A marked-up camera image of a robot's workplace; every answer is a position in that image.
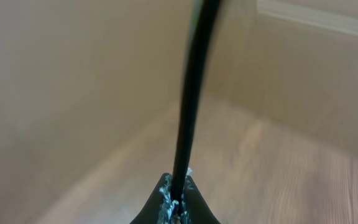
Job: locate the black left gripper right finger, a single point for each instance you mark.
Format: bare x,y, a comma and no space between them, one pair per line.
195,208

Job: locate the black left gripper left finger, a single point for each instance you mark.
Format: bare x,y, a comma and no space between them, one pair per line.
159,206

